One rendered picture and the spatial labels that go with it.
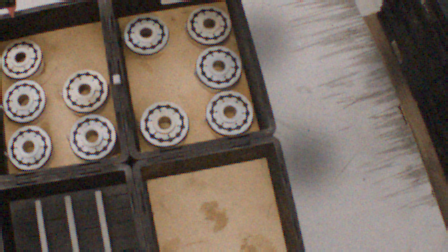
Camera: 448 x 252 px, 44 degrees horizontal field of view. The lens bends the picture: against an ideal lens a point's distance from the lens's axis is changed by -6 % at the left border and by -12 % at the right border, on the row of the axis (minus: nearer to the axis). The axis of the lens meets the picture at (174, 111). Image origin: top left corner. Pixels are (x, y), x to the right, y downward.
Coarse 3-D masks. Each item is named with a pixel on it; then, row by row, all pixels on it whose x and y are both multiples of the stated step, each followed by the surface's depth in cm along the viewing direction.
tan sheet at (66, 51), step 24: (96, 24) 140; (0, 48) 138; (48, 48) 137; (72, 48) 137; (96, 48) 137; (48, 72) 135; (72, 72) 135; (48, 96) 133; (48, 120) 131; (72, 120) 131
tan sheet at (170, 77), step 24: (120, 24) 140; (168, 24) 139; (168, 48) 137; (192, 48) 137; (144, 72) 135; (168, 72) 135; (192, 72) 135; (144, 96) 133; (168, 96) 133; (192, 96) 133; (192, 120) 131; (144, 144) 129
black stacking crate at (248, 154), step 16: (192, 160) 119; (208, 160) 121; (224, 160) 124; (240, 160) 126; (272, 160) 122; (144, 176) 124; (160, 176) 126; (272, 176) 125; (144, 192) 120; (288, 224) 116; (288, 240) 118
